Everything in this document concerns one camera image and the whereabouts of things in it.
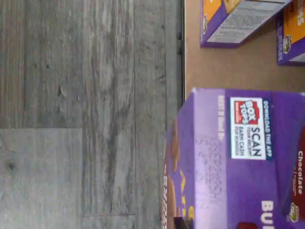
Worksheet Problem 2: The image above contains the purple Annie's box brown patch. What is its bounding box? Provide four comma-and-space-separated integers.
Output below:
164, 88, 305, 229

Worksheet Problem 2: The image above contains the purple Annie's box orange patch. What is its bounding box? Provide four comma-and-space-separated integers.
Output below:
276, 0, 305, 66
200, 0, 294, 49

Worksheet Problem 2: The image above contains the black metal shelving rack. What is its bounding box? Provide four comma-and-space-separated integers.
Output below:
176, 0, 187, 105

